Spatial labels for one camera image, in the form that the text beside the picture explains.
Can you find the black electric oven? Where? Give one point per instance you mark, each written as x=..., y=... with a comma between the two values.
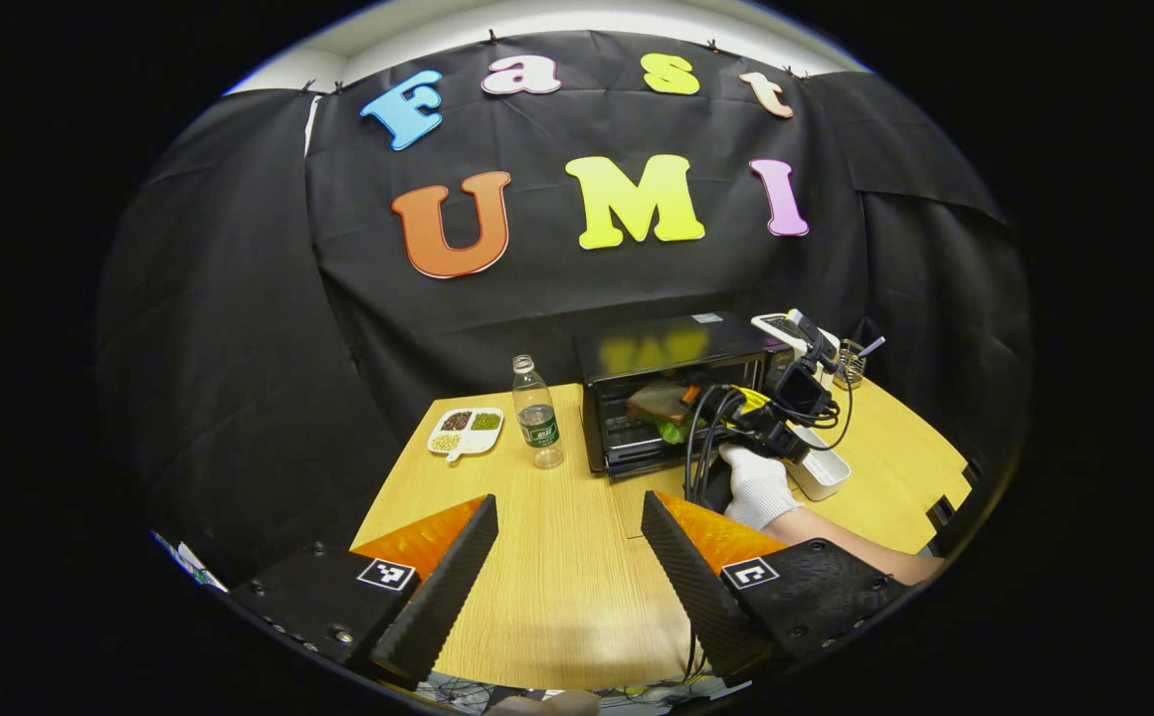
x=667, y=343

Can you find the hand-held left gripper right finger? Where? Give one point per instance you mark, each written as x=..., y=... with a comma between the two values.
x=686, y=577

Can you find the sandwich with lettuce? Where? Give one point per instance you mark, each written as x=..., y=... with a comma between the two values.
x=659, y=403

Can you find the black backdrop cloth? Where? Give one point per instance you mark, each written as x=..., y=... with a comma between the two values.
x=239, y=298

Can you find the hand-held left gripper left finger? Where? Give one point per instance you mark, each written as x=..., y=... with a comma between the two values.
x=448, y=587

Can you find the clear cutlery holder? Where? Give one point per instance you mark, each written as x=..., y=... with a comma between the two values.
x=848, y=366

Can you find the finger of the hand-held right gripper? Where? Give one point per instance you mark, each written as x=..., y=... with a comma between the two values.
x=691, y=394

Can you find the plastic spoon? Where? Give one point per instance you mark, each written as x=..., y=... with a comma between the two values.
x=872, y=346

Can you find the white divided plate of beans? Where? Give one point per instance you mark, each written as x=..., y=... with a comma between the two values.
x=466, y=431

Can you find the clear plastic water bottle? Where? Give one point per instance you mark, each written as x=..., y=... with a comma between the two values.
x=537, y=418

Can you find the white rectangular tray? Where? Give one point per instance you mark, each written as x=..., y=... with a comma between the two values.
x=824, y=472

